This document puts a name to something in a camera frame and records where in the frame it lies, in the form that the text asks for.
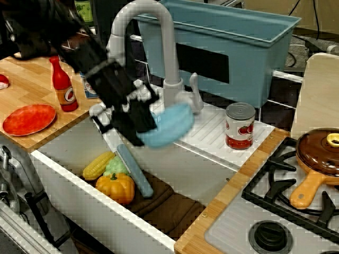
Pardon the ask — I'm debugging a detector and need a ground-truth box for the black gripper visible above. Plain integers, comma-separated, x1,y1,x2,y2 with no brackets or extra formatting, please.
86,62,160,148

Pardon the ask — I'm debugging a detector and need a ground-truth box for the light blue bowl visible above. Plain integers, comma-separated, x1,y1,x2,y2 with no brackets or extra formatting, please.
136,103,195,149

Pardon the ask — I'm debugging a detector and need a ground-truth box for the green toy lettuce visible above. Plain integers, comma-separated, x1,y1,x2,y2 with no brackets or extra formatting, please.
102,156,130,178

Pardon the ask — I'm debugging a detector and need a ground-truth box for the yellow toy corn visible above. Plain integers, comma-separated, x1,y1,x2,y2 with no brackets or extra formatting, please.
82,151,116,181

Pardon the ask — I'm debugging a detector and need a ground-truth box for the milk carton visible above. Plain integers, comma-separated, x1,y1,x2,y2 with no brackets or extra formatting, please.
79,71,103,100

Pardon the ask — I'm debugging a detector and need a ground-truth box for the white toy sink basin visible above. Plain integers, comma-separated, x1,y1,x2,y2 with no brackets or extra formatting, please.
30,100,276,247

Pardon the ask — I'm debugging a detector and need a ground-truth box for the yellow toy bell pepper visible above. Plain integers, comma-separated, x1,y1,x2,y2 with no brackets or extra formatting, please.
95,173,136,204

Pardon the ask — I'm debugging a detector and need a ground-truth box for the grey toy faucet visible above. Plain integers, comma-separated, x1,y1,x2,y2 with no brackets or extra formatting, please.
105,0,204,116

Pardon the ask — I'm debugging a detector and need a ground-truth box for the red hot sauce bottle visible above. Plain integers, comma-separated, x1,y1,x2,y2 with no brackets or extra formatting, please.
49,56,79,112

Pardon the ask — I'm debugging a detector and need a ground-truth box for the brown cloth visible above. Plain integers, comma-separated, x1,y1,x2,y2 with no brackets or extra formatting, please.
129,171,207,239

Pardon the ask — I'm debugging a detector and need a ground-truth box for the tomato can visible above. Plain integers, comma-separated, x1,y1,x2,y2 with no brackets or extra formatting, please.
225,102,256,151

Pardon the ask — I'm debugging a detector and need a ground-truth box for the orange plate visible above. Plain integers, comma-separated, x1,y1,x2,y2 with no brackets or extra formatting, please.
2,104,58,137

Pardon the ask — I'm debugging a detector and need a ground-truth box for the green peas can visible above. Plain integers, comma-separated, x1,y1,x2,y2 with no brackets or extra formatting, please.
74,0,95,27

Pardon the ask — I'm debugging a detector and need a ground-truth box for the black clamp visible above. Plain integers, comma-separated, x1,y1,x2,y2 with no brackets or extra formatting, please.
25,190,71,249

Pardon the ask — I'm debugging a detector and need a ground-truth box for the blue plastic bin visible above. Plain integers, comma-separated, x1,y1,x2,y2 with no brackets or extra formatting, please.
136,0,302,109

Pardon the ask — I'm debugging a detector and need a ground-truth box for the white toy stove top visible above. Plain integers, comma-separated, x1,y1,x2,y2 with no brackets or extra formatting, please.
205,137,339,254

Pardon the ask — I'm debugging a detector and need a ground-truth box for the black stove grate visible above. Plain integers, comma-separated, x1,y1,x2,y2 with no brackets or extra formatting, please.
241,136,339,233

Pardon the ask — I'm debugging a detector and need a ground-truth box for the black stove knob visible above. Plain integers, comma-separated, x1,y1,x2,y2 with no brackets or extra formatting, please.
248,221,295,253

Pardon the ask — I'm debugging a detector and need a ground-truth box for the brown glass lid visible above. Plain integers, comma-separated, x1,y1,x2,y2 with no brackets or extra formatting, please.
296,128,339,170

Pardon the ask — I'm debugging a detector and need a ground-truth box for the orange toy pan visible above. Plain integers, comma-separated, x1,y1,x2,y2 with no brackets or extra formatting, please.
289,156,339,210

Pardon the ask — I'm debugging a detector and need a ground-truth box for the light wooden board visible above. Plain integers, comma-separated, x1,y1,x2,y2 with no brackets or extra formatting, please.
290,52,339,138

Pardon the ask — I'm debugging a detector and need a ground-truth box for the metal camera mount arm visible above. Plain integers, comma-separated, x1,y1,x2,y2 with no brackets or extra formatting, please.
0,145,22,215

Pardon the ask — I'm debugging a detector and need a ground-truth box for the black cable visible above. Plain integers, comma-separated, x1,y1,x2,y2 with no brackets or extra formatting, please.
287,0,323,68

